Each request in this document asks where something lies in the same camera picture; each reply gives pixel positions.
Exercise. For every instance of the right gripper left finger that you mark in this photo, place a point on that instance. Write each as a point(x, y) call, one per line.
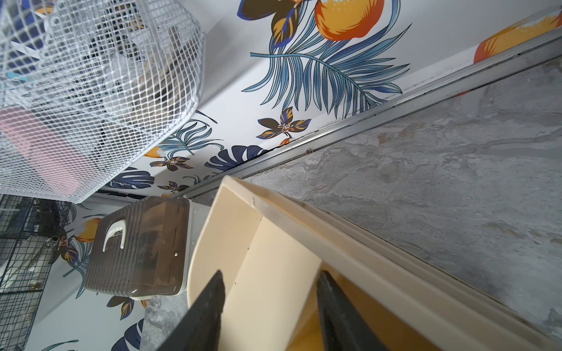
point(200, 328)

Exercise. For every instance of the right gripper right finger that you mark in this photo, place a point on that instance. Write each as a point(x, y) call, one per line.
point(342, 326)

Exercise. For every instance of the beige drawer organizer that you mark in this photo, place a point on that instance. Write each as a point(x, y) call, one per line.
point(296, 277)

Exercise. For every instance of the brown lidded storage box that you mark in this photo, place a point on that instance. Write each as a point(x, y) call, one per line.
point(144, 249)

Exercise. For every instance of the pink triangle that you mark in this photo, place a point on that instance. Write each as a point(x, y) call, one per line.
point(58, 170)

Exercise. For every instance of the black wire basket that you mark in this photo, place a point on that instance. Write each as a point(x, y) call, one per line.
point(31, 230)

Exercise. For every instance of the clear wall tray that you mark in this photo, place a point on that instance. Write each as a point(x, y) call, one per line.
point(113, 78)

